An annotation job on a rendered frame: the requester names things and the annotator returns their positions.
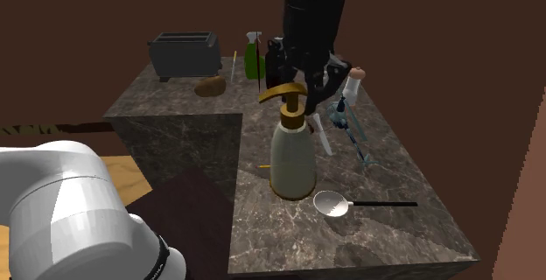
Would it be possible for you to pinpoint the white knife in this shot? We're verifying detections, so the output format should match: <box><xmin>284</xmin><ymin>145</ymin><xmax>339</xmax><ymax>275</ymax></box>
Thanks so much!
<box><xmin>311</xmin><ymin>113</ymin><xmax>334</xmax><ymax>157</ymax></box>

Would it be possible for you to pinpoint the dark red pencil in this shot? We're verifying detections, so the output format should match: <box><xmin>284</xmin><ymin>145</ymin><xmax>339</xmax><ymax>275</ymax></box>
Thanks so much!
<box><xmin>255</xmin><ymin>39</ymin><xmax>263</xmax><ymax>95</ymax></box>

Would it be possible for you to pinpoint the black bottle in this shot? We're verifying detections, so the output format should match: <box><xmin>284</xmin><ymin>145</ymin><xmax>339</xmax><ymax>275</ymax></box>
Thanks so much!
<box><xmin>264</xmin><ymin>36</ymin><xmax>297</xmax><ymax>91</ymax></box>

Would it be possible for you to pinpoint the green spray bottle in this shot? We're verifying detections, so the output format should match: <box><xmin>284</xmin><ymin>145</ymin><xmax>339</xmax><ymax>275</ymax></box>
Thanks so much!
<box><xmin>243</xmin><ymin>31</ymin><xmax>268</xmax><ymax>81</ymax></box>

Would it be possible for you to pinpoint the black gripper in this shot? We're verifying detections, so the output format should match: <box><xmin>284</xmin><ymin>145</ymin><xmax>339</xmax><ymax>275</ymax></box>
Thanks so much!
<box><xmin>282</xmin><ymin>0</ymin><xmax>354</xmax><ymax>116</ymax></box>

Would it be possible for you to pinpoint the white pepper mill brown knob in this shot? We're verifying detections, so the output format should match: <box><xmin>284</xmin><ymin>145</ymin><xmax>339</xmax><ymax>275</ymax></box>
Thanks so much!
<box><xmin>340</xmin><ymin>66</ymin><xmax>367</xmax><ymax>107</ymax></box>

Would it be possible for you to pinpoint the silver ladle with black handle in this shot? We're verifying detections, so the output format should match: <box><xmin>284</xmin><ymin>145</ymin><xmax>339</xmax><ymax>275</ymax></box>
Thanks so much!
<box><xmin>312</xmin><ymin>190</ymin><xmax>419</xmax><ymax>219</ymax></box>

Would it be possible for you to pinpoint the dark grey toaster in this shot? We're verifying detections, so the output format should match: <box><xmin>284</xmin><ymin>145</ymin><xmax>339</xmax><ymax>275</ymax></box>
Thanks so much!
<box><xmin>147</xmin><ymin>31</ymin><xmax>223</xmax><ymax>83</ymax></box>

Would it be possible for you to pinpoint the teal kitchen tool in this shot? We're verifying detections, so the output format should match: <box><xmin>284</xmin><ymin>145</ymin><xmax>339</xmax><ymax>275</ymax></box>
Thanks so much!
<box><xmin>326</xmin><ymin>94</ymin><xmax>380</xmax><ymax>168</ymax></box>

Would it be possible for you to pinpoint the brown potato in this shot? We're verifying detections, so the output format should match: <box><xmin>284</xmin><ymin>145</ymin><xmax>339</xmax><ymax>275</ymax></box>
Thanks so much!
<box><xmin>193</xmin><ymin>74</ymin><xmax>228</xmax><ymax>99</ymax></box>

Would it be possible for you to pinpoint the soap dispenser with gold pump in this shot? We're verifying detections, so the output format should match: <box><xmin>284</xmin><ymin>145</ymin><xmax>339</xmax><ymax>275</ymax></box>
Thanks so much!
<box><xmin>257</xmin><ymin>82</ymin><xmax>318</xmax><ymax>201</ymax></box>

